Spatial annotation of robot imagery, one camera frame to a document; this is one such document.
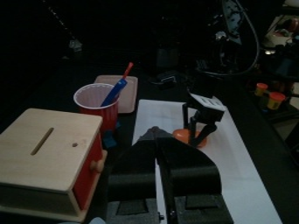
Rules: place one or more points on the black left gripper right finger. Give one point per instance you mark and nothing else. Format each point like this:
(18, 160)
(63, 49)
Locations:
(191, 172)

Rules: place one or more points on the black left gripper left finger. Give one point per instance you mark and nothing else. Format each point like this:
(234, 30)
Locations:
(133, 169)

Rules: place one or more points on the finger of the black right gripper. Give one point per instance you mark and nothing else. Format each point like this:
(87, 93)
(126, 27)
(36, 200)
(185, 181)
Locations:
(191, 128)
(206, 134)

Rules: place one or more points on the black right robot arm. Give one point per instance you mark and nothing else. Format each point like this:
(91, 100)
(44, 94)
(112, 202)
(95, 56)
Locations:
(218, 40)

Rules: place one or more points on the blue and red toy knife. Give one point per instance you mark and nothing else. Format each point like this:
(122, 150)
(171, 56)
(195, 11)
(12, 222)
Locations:
(115, 91)

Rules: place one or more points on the orange toy food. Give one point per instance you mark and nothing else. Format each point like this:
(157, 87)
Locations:
(182, 135)

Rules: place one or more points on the small blue toy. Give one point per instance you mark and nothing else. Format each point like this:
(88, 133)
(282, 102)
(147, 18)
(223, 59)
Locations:
(111, 138)

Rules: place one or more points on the white paper mat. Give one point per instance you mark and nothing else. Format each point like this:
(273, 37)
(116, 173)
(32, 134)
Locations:
(241, 175)

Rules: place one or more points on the small black block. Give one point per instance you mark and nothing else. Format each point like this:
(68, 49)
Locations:
(166, 78)

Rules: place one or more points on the small yellow orange-lid bottle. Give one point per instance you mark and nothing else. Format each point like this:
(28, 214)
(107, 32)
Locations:
(261, 89)

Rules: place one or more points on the large yellow orange-lid bottle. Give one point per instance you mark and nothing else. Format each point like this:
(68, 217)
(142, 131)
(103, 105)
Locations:
(275, 100)

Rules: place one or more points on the pink plastic tray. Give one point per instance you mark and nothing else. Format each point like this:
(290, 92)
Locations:
(127, 93)

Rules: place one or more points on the red plastic cup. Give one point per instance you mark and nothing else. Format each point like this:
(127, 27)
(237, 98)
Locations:
(98, 108)

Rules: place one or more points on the wooden box with red drawer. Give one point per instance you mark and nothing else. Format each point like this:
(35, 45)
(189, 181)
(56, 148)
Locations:
(43, 157)

